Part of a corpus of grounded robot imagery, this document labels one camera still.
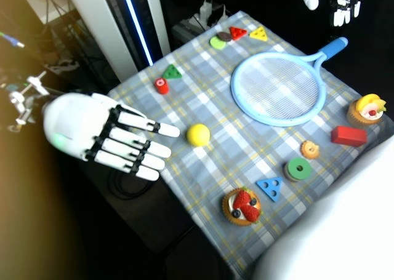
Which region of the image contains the red cylinder block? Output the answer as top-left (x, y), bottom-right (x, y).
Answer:
top-left (154, 78), bottom-right (170, 95)

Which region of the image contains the green triangle block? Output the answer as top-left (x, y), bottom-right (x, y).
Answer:
top-left (161, 64), bottom-right (183, 80)

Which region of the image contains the white equipment box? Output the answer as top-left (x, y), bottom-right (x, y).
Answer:
top-left (20, 0), bottom-right (76, 25)

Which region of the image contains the black coiled cable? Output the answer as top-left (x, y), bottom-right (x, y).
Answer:
top-left (107, 169), bottom-right (155, 200)

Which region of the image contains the yellow fruit toy cupcake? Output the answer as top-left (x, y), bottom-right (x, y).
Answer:
top-left (346, 93), bottom-right (387, 129)

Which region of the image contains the light blue toy racket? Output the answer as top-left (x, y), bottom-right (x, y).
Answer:
top-left (230, 36), bottom-right (349, 127)

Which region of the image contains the green ring block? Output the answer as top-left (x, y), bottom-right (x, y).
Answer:
top-left (283, 157), bottom-right (314, 183)

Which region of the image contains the yellow triangle block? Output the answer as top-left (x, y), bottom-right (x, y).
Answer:
top-left (248, 26), bottom-right (268, 42)

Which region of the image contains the red triangle block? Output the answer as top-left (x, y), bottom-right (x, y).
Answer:
top-left (229, 26), bottom-right (249, 41)

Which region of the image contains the white column with blue light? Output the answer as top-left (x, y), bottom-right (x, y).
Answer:
top-left (63, 0), bottom-right (172, 82)

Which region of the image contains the power strip with white plugs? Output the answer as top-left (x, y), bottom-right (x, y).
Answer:
top-left (171, 0), bottom-right (230, 44)

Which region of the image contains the yellow ball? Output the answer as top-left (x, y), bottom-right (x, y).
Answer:
top-left (186, 123), bottom-right (211, 148)

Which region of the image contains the orange toy cookie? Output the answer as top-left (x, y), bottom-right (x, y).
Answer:
top-left (300, 140), bottom-right (320, 160)

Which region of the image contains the strawberry toy cupcake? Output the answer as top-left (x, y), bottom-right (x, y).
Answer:
top-left (222, 186), bottom-right (262, 227)

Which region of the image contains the blue triangle block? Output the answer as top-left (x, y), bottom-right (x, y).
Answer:
top-left (255, 177), bottom-right (283, 202)

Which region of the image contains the blue plaid tablecloth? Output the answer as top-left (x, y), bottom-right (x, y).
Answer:
top-left (107, 10), bottom-right (387, 278)

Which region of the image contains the red rectangular block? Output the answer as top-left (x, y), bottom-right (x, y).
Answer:
top-left (331, 126), bottom-right (368, 148)

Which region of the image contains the white robot body shell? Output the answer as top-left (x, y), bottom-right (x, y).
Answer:
top-left (252, 135), bottom-right (394, 280)

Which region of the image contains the green round disc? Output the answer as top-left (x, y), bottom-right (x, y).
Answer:
top-left (209, 35), bottom-right (227, 50)

